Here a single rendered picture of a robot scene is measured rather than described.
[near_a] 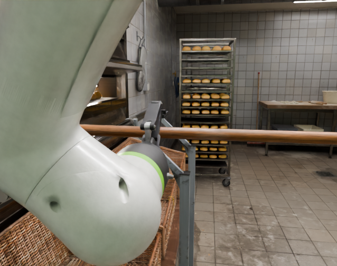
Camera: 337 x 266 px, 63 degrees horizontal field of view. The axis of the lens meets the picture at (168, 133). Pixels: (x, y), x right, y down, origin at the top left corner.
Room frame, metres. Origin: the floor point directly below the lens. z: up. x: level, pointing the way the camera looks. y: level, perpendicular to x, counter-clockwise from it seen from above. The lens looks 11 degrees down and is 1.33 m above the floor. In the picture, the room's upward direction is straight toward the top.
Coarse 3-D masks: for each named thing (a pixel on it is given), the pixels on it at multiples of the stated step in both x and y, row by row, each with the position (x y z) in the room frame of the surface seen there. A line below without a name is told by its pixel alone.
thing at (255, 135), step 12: (96, 132) 0.71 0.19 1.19; (108, 132) 0.71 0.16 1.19; (120, 132) 0.70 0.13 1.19; (132, 132) 0.70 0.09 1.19; (144, 132) 0.70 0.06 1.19; (168, 132) 0.69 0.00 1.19; (180, 132) 0.68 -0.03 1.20; (192, 132) 0.68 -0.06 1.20; (204, 132) 0.68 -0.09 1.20; (216, 132) 0.67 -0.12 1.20; (228, 132) 0.67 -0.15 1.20; (240, 132) 0.67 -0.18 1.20; (252, 132) 0.66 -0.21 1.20; (264, 132) 0.66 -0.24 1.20; (276, 132) 0.66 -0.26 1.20; (288, 132) 0.65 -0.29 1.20; (300, 132) 0.65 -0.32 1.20; (312, 132) 0.65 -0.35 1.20; (324, 132) 0.65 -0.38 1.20; (336, 132) 0.65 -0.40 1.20; (336, 144) 0.64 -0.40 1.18
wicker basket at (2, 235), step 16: (16, 224) 0.85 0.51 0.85; (32, 224) 0.92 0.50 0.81; (0, 240) 0.77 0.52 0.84; (16, 240) 0.82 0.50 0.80; (32, 240) 0.88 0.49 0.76; (48, 240) 0.96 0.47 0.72; (160, 240) 0.96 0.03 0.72; (0, 256) 0.75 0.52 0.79; (16, 256) 0.80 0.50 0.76; (32, 256) 0.86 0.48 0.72; (64, 256) 1.01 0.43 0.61; (144, 256) 0.98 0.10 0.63; (160, 256) 0.97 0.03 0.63
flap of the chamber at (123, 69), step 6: (108, 66) 1.47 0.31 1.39; (114, 66) 1.55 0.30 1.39; (120, 66) 1.66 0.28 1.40; (126, 66) 1.78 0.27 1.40; (132, 66) 1.92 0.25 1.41; (108, 72) 1.82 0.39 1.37; (114, 72) 1.90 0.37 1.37; (120, 72) 2.00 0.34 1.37; (126, 72) 2.10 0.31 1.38; (132, 72) 2.21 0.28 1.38
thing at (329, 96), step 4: (324, 92) 4.90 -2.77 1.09; (328, 92) 4.83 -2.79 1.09; (332, 92) 4.77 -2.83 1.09; (336, 92) 4.73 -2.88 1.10; (324, 96) 4.91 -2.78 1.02; (328, 96) 4.83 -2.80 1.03; (332, 96) 4.78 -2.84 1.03; (336, 96) 4.74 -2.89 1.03; (324, 100) 4.92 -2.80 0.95; (328, 100) 4.84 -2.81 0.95; (332, 100) 4.78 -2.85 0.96; (336, 100) 4.75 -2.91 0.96
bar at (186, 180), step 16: (144, 112) 1.29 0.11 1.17; (192, 144) 1.56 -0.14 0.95; (192, 160) 1.52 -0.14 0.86; (176, 176) 1.07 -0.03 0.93; (192, 176) 1.52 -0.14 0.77; (0, 192) 0.39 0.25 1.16; (192, 192) 1.52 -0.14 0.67; (192, 208) 1.52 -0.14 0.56; (192, 224) 1.52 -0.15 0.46; (192, 240) 1.52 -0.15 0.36; (192, 256) 1.52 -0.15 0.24
